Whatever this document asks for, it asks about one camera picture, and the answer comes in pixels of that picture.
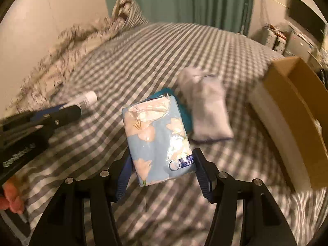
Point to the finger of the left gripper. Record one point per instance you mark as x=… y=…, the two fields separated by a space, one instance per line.
x=26 y=118
x=56 y=120

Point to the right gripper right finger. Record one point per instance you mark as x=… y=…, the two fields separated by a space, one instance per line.
x=263 y=222

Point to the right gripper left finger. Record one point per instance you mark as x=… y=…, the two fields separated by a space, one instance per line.
x=62 y=222

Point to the white tube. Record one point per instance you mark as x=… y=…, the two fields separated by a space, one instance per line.
x=83 y=101

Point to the blue floral tissue pack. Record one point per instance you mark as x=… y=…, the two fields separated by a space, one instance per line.
x=158 y=143

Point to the white cloth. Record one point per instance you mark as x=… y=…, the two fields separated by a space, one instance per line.
x=206 y=100

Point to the person's left hand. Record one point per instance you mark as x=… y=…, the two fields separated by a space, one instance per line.
x=11 y=197

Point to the floral patterned blanket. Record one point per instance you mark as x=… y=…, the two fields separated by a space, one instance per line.
x=55 y=69

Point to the grey checkered bed sheet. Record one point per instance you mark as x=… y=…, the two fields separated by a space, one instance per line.
x=164 y=205

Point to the checkered pillow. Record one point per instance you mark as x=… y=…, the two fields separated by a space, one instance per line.
x=126 y=14

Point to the teal cloth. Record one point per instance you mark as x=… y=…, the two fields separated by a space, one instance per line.
x=185 y=114

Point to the brown cardboard box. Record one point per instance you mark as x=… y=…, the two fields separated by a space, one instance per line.
x=291 y=102

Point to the grey mini fridge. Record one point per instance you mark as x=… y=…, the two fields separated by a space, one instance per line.
x=298 y=46

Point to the white suitcase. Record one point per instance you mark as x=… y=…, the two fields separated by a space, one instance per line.
x=273 y=39

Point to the green curtain large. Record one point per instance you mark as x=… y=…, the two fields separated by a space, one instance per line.
x=179 y=2

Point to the black wall television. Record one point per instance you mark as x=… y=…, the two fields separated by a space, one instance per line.
x=301 y=13

